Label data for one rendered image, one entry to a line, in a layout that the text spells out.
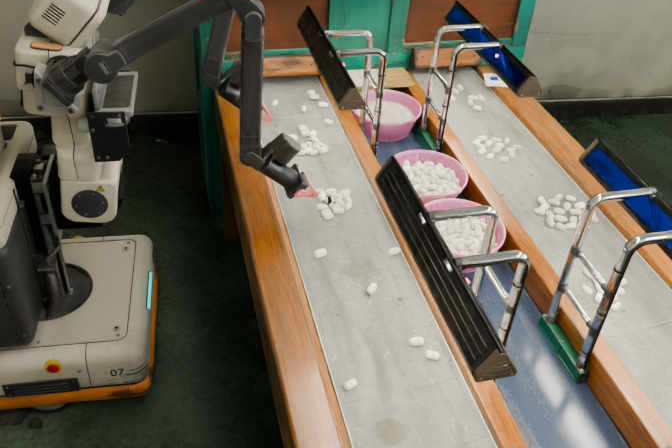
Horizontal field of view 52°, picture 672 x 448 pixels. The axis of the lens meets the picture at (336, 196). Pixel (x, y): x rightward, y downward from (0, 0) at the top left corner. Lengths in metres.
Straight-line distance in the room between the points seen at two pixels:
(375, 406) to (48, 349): 1.19
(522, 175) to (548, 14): 1.81
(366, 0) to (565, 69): 1.82
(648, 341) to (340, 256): 0.81
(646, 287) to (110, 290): 1.71
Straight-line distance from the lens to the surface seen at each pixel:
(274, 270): 1.81
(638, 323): 1.94
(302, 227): 1.99
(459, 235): 2.05
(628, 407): 1.72
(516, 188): 2.29
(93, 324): 2.42
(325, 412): 1.52
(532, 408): 1.74
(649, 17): 4.36
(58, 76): 1.80
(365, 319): 1.74
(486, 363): 1.24
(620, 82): 4.48
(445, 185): 2.22
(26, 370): 2.40
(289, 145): 1.85
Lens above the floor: 1.99
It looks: 36 degrees down
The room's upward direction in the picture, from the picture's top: 4 degrees clockwise
